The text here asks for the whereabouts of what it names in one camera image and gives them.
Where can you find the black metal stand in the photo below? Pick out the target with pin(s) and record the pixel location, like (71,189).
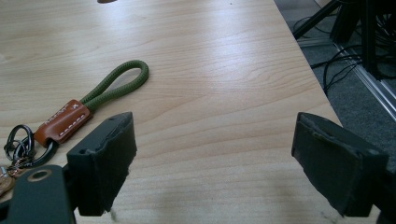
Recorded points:
(370,34)

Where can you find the aluminium floor rail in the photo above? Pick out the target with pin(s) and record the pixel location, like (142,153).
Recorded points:
(378,91)

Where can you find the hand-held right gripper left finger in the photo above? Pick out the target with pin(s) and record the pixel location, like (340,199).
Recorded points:
(99,161)

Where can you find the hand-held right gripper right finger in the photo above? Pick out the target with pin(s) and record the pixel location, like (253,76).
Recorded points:
(336,165)

